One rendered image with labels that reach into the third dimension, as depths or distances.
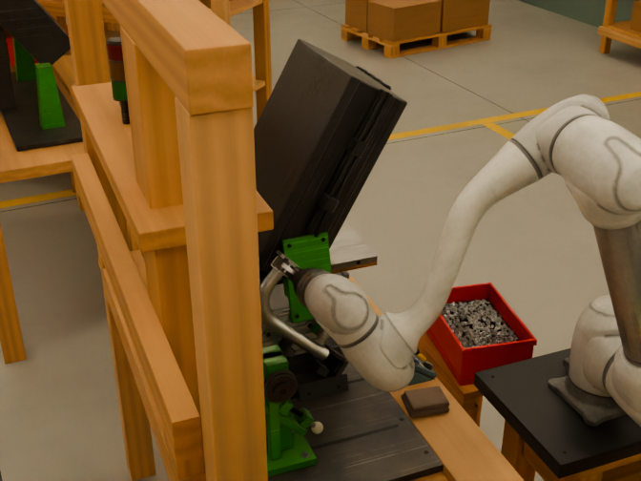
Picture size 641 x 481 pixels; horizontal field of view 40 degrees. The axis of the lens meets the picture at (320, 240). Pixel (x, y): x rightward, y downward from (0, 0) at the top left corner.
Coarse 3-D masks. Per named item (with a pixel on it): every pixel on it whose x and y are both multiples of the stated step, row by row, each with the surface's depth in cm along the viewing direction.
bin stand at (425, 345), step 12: (420, 348) 256; (432, 348) 253; (432, 360) 249; (444, 360) 248; (444, 372) 243; (444, 384) 245; (456, 384) 238; (456, 396) 239; (468, 396) 235; (480, 396) 237; (468, 408) 237; (480, 408) 281; (480, 420) 284
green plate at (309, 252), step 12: (288, 240) 211; (300, 240) 212; (312, 240) 213; (324, 240) 214; (288, 252) 211; (300, 252) 213; (312, 252) 214; (324, 252) 215; (300, 264) 213; (312, 264) 214; (324, 264) 215; (288, 288) 213; (288, 300) 215; (300, 312) 216
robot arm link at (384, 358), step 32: (512, 160) 172; (480, 192) 174; (512, 192) 175; (448, 224) 176; (448, 256) 177; (448, 288) 179; (384, 320) 180; (416, 320) 180; (352, 352) 178; (384, 352) 177; (384, 384) 180
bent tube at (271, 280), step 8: (280, 256) 207; (296, 264) 208; (272, 272) 208; (264, 280) 208; (272, 280) 208; (264, 288) 208; (272, 288) 209; (264, 296) 208; (264, 304) 208; (264, 312) 209; (272, 312) 211; (264, 320) 210; (272, 320) 210; (272, 328) 211; (280, 328) 211; (288, 328) 212; (288, 336) 212; (296, 336) 212; (304, 336) 214; (296, 344) 213; (304, 344) 213; (312, 344) 214; (312, 352) 215; (320, 352) 215; (328, 352) 216
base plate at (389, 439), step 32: (352, 384) 222; (320, 416) 211; (352, 416) 211; (384, 416) 211; (320, 448) 201; (352, 448) 201; (384, 448) 201; (416, 448) 201; (288, 480) 192; (320, 480) 192; (352, 480) 191; (384, 480) 191
